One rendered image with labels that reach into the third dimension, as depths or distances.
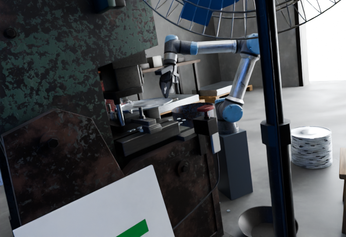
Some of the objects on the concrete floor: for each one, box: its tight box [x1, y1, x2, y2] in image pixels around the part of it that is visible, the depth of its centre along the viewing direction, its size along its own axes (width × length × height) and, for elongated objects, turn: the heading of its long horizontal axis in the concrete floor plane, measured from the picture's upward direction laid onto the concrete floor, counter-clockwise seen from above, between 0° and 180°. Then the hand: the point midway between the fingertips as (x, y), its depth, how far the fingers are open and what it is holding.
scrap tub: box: [171, 103, 214, 129], centre depth 258 cm, size 42×42×48 cm
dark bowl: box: [238, 206, 299, 237], centre depth 136 cm, size 30×30×7 cm
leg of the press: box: [1, 108, 234, 237], centre depth 103 cm, size 92×12×90 cm, turn 169°
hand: (165, 95), depth 141 cm, fingers closed
